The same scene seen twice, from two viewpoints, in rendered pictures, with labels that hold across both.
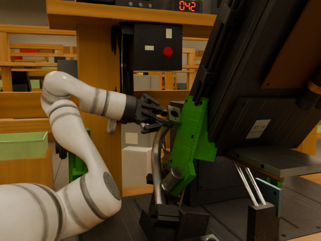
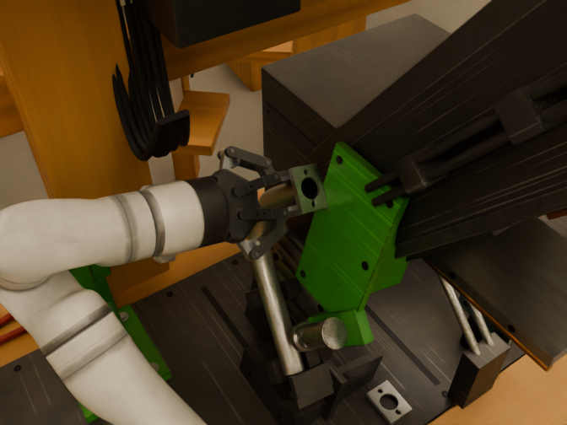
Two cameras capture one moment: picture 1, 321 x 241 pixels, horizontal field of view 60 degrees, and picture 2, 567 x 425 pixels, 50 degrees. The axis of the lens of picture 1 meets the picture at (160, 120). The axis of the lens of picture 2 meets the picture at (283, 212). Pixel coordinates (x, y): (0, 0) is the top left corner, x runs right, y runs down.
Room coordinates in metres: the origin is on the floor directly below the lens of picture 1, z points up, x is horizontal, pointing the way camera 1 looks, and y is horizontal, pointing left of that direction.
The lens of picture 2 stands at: (0.28, 0.12, 1.70)
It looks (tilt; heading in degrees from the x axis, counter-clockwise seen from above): 44 degrees down; 346
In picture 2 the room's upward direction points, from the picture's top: straight up
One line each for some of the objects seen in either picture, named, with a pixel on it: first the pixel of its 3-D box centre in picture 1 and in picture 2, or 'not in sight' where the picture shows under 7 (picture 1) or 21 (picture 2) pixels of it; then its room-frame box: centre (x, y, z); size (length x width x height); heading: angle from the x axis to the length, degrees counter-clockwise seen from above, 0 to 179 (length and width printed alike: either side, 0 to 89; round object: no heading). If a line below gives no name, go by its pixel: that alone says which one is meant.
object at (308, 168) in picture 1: (251, 151); (469, 230); (0.77, -0.26, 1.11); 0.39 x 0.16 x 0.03; 20
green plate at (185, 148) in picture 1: (197, 133); (365, 230); (0.75, -0.10, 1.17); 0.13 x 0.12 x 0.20; 110
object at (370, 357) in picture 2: (176, 213); (311, 338); (0.78, -0.05, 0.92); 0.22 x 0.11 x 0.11; 20
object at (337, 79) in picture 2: (215, 147); (369, 155); (1.01, -0.20, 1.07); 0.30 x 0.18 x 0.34; 110
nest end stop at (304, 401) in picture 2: (164, 222); (305, 395); (0.68, -0.01, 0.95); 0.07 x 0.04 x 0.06; 110
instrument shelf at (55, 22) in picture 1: (176, 25); not in sight; (1.08, -0.06, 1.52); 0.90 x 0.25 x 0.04; 110
